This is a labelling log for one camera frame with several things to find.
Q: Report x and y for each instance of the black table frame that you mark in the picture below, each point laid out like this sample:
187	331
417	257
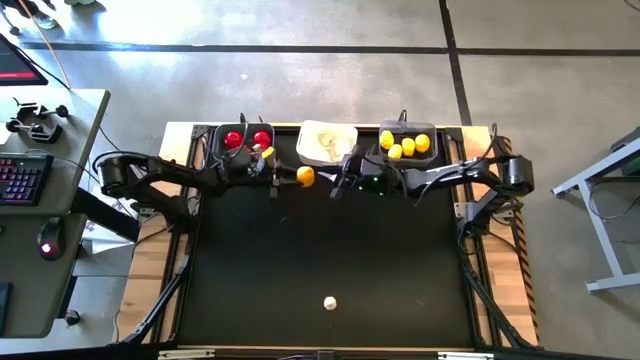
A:
477	280

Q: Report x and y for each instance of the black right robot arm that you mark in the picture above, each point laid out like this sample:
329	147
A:
450	175

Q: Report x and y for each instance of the translucent grey plastic basket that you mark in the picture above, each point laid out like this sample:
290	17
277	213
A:
433	150

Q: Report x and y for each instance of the black clamp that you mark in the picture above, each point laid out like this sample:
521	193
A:
40	132
35	109

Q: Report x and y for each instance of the white plastic basket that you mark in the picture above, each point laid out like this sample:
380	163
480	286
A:
345	135

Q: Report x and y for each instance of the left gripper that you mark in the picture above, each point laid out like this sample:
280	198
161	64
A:
245	167

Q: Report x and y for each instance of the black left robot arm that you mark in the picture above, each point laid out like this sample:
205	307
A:
150	172

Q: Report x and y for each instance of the silver metal bracket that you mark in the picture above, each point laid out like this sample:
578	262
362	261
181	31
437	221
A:
465	356
186	354

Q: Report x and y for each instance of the white garlic bulb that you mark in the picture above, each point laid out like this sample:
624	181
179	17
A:
330	151
329	303

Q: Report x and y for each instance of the black chair base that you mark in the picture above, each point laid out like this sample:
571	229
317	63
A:
37	11

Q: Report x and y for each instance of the yellow black hazard tape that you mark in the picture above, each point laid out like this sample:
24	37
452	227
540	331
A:
522	260

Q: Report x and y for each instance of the black backlit keyboard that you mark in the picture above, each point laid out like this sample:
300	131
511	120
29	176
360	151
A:
22	180

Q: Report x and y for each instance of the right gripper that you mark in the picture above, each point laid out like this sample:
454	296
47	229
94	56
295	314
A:
372	172

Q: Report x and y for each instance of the dark grey plastic basket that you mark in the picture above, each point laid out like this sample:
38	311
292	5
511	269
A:
216	140

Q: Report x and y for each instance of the dark desk monitor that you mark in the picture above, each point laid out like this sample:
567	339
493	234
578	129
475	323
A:
15	65

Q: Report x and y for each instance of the white metal frame table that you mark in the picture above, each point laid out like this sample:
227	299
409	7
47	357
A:
607	240

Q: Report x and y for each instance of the black round knob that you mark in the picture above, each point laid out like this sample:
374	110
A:
72	317

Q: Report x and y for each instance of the grey desk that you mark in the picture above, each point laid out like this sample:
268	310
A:
75	150
25	280

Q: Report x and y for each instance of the white paper sheet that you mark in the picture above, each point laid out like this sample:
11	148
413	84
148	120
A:
112	197

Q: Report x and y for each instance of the wooden table board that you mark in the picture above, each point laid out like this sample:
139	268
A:
137	300

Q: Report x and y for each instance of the black computer mouse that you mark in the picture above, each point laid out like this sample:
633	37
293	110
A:
50	240

